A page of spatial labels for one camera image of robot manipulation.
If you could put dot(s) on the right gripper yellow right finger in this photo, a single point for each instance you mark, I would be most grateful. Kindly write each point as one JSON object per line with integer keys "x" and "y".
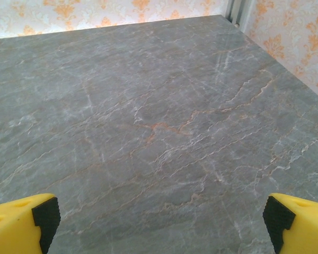
{"x": 304, "y": 230}

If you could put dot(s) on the aluminium frame post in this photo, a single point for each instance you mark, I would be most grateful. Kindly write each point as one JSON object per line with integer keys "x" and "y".
{"x": 241, "y": 13}

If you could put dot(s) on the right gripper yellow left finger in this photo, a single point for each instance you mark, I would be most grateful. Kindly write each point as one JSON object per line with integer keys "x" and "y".
{"x": 16, "y": 227}

